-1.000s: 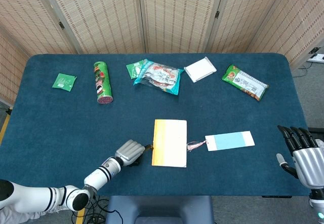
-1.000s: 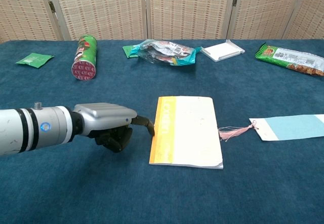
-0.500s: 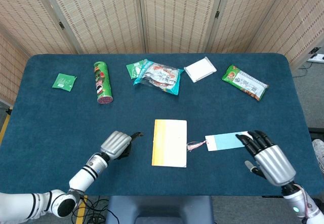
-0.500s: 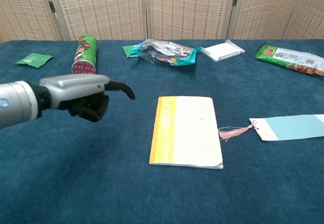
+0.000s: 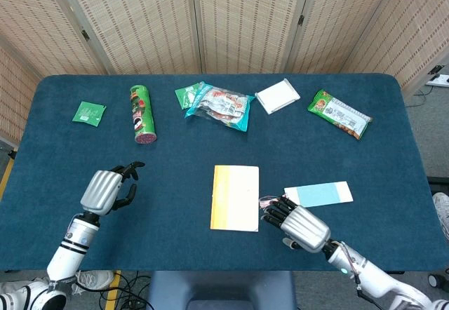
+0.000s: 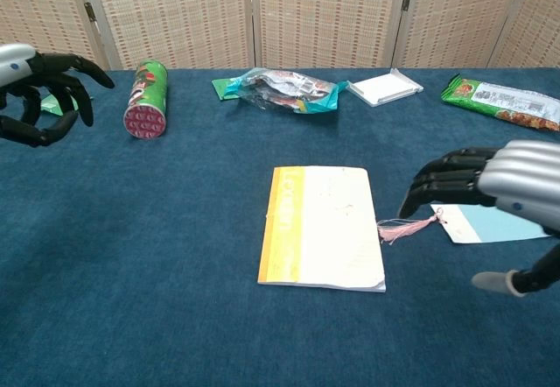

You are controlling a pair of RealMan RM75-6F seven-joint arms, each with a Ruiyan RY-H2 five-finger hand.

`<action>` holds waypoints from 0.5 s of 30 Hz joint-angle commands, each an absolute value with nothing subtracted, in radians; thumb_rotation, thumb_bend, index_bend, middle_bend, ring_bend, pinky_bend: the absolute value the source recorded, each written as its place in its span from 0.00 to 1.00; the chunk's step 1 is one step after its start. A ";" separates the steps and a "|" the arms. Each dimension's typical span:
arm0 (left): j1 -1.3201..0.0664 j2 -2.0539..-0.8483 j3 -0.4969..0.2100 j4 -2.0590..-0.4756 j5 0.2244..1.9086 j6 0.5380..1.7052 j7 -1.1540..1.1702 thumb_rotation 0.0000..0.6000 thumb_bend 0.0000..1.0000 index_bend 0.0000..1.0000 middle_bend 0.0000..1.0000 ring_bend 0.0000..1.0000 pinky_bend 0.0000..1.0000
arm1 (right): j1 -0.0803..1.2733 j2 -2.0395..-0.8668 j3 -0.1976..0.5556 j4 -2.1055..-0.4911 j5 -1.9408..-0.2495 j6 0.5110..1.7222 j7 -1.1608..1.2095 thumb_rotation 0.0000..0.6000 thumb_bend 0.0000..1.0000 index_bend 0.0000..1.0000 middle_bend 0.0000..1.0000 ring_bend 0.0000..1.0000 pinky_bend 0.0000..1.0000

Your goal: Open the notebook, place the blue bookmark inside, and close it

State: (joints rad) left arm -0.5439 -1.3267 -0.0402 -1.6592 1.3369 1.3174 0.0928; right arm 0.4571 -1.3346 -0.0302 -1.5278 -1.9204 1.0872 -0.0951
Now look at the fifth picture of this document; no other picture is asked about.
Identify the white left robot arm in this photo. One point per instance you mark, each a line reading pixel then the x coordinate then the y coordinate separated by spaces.
pixel 70 247

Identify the green chips can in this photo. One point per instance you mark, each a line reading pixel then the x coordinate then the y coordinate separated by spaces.
pixel 142 113

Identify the teal clear snack bag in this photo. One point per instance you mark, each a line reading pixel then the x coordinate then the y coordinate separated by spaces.
pixel 221 108

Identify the small green sachet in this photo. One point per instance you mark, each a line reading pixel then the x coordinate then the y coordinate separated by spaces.
pixel 87 113
pixel 184 96

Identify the green peanut snack packet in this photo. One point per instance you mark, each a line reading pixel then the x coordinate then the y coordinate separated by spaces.
pixel 336 113

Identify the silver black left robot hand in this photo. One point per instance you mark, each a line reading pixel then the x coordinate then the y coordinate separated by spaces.
pixel 100 190

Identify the white plastic box lid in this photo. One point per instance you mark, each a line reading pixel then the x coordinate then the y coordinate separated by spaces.
pixel 277 96

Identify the black caster wheel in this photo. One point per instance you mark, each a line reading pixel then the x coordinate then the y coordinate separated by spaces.
pixel 435 281

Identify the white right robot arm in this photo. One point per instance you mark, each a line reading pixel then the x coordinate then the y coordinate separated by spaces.
pixel 379 282

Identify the white lined notebook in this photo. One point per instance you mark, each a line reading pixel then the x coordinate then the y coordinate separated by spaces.
pixel 235 197

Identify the white power strip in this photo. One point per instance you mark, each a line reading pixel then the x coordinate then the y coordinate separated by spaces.
pixel 440 80

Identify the metal screen hinge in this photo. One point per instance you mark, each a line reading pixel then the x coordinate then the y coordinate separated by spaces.
pixel 301 20
pixel 85 35
pixel 436 69

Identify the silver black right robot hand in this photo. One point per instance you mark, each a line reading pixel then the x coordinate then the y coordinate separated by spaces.
pixel 307 227

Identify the dark blue table surface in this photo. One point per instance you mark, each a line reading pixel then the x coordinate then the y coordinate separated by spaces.
pixel 175 155

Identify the light blue tasselled bookmark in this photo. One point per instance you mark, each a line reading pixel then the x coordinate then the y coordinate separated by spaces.
pixel 322 194

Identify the woven folding screen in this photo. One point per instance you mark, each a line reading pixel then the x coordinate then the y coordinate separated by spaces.
pixel 242 22

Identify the white sneaker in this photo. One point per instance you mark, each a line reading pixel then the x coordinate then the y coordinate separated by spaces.
pixel 94 279
pixel 442 212

